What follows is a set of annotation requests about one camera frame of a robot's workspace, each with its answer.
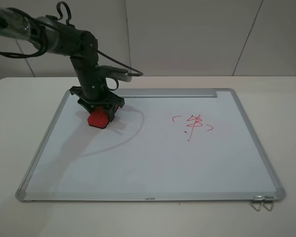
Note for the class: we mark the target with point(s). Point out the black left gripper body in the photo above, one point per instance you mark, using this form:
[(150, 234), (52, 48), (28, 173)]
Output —
[(93, 87)]

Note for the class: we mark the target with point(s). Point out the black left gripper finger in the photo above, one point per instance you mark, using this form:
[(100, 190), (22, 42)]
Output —
[(112, 112), (88, 107)]

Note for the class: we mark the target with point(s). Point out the red whiteboard eraser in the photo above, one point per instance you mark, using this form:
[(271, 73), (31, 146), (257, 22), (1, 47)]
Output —
[(98, 118)]

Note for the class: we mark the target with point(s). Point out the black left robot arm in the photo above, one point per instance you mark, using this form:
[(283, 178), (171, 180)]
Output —
[(55, 35)]

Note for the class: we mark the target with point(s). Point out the left metal binder clip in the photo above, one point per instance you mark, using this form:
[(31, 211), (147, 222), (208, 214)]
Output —
[(257, 203)]

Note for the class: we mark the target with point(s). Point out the metal binder clip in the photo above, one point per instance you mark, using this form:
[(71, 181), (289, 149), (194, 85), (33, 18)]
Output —
[(257, 203), (268, 203)]

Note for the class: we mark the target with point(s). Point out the right metal binder clip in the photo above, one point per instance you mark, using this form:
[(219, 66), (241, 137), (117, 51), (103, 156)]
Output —
[(268, 203)]

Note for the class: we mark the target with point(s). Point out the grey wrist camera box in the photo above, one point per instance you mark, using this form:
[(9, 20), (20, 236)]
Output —
[(115, 73)]

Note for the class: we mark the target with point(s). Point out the white board with grey frame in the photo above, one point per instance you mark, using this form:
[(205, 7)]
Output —
[(163, 145)]

